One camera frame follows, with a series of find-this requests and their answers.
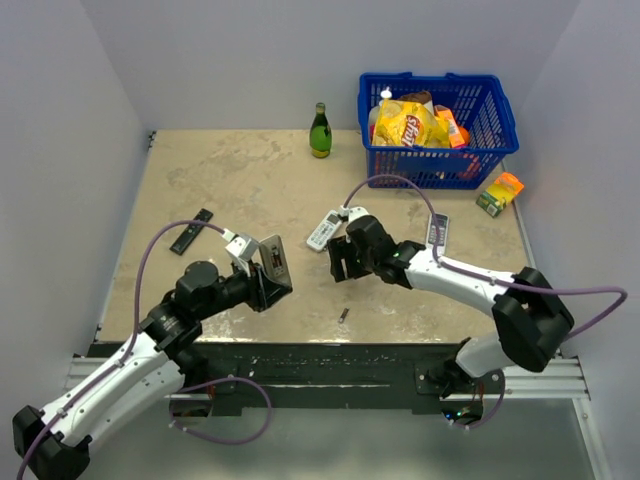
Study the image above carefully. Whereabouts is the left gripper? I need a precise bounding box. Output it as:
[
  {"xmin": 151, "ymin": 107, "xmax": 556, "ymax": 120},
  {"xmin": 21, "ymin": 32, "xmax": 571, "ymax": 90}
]
[{"xmin": 197, "ymin": 257, "xmax": 292, "ymax": 320}]

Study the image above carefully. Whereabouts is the white air conditioner remote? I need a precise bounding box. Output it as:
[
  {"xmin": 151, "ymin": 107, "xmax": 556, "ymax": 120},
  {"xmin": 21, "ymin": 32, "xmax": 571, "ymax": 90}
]
[{"xmin": 306, "ymin": 210, "xmax": 342, "ymax": 252}]

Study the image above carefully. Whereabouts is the grey beige remote control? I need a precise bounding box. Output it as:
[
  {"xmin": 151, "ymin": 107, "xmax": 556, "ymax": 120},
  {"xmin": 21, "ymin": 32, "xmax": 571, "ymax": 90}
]
[{"xmin": 259, "ymin": 234, "xmax": 291, "ymax": 284}]

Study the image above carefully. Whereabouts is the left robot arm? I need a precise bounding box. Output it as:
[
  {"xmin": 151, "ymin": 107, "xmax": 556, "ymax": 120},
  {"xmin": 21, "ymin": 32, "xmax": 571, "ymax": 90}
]
[{"xmin": 12, "ymin": 261, "xmax": 292, "ymax": 479}]

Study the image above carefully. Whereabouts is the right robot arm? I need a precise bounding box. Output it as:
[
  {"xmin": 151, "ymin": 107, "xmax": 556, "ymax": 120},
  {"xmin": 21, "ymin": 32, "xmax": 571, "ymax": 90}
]
[{"xmin": 328, "ymin": 215, "xmax": 574, "ymax": 393}]

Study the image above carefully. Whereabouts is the black remote control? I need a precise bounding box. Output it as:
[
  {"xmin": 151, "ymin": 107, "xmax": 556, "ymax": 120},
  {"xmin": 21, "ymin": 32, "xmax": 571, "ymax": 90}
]
[{"xmin": 169, "ymin": 208, "xmax": 214, "ymax": 256}]

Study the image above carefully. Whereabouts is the white grey remote control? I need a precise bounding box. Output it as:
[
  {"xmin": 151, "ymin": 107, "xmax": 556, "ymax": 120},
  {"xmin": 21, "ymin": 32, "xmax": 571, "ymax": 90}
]
[{"xmin": 425, "ymin": 213, "xmax": 450, "ymax": 253}]

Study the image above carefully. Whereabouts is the AAA battery front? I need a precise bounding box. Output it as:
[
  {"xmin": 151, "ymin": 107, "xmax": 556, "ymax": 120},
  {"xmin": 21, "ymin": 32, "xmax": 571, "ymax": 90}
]
[{"xmin": 338, "ymin": 308, "xmax": 350, "ymax": 324}]

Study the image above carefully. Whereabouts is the green glass bottle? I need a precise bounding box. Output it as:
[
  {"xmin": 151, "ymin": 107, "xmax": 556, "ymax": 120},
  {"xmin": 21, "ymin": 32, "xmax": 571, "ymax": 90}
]
[{"xmin": 309, "ymin": 102, "xmax": 332, "ymax": 158}]

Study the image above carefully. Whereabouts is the yellow chips bag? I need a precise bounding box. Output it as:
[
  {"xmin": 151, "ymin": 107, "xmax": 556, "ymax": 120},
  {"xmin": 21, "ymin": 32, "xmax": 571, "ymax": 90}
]
[{"xmin": 371, "ymin": 100, "xmax": 450, "ymax": 148}]

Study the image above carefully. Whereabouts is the blue plastic shopping basket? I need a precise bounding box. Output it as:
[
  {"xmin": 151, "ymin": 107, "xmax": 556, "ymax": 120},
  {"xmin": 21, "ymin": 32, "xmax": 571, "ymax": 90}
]
[{"xmin": 358, "ymin": 72, "xmax": 519, "ymax": 190}]

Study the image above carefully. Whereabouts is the orange snack box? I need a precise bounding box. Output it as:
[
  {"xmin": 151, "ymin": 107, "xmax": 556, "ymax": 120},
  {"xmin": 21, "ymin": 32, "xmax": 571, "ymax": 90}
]
[{"xmin": 434, "ymin": 105, "xmax": 470, "ymax": 149}]

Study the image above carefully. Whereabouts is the green orange carton box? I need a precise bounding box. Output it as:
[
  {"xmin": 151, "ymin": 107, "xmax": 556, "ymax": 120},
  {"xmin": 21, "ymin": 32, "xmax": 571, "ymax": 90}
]
[{"xmin": 476, "ymin": 172, "xmax": 524, "ymax": 218}]

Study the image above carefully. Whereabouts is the brown snack package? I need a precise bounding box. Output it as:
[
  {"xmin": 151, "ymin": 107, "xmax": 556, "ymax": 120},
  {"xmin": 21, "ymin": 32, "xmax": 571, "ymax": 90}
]
[{"xmin": 397, "ymin": 90, "xmax": 432, "ymax": 105}]

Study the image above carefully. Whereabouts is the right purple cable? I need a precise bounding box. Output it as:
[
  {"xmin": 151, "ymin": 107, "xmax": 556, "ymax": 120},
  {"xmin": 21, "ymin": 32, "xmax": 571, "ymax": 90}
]
[{"xmin": 342, "ymin": 173, "xmax": 629, "ymax": 341}]

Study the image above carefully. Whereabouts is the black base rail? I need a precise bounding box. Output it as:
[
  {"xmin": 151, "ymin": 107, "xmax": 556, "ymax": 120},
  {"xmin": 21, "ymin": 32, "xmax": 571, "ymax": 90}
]
[{"xmin": 178, "ymin": 342, "xmax": 500, "ymax": 425}]

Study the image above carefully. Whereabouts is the aluminium frame rail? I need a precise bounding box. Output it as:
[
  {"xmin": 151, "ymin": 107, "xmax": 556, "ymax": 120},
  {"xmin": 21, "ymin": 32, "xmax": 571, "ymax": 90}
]
[{"xmin": 63, "ymin": 357, "xmax": 590, "ymax": 400}]

